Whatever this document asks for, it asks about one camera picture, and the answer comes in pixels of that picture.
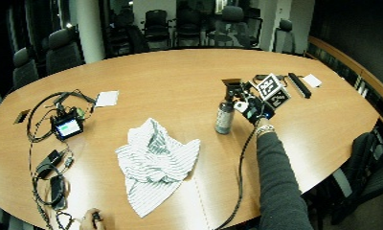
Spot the beaded bracelet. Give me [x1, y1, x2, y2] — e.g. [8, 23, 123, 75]
[253, 124, 276, 137]

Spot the black glove cable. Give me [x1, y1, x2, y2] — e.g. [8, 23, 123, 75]
[212, 126, 259, 230]

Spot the white marker cube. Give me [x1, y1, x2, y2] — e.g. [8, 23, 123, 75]
[255, 72, 292, 109]

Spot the grey office chair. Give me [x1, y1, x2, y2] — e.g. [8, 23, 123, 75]
[43, 27, 85, 75]
[10, 46, 41, 89]
[271, 18, 296, 55]

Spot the long black bar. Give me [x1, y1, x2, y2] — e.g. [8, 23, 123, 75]
[285, 72, 312, 100]

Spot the wooden wall ledge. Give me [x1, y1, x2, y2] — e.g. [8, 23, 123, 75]
[304, 34, 383, 111]

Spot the grey spray bottle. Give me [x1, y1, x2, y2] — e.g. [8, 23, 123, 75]
[213, 78, 244, 135]

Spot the small black flat device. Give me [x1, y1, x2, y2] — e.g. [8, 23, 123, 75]
[13, 108, 32, 126]

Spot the white round pillar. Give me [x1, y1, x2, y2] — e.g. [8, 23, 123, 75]
[73, 0, 106, 64]

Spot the white paper card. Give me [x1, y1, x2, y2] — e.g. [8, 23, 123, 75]
[301, 73, 324, 89]
[93, 90, 120, 108]

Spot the white striped cloth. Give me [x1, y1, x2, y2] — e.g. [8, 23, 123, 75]
[113, 117, 201, 219]

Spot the black office chair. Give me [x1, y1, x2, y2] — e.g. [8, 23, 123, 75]
[107, 11, 150, 56]
[174, 7, 207, 47]
[207, 5, 263, 50]
[325, 130, 383, 225]
[140, 9, 172, 50]

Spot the black power adapter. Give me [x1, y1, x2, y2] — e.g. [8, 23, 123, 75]
[34, 149, 66, 178]
[47, 174, 67, 208]

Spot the black adapter cable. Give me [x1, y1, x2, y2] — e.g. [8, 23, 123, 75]
[26, 140, 75, 230]

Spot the black strap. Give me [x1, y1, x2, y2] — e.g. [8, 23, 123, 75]
[251, 73, 288, 88]

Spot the small black screen device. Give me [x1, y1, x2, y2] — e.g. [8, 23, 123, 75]
[49, 108, 85, 142]

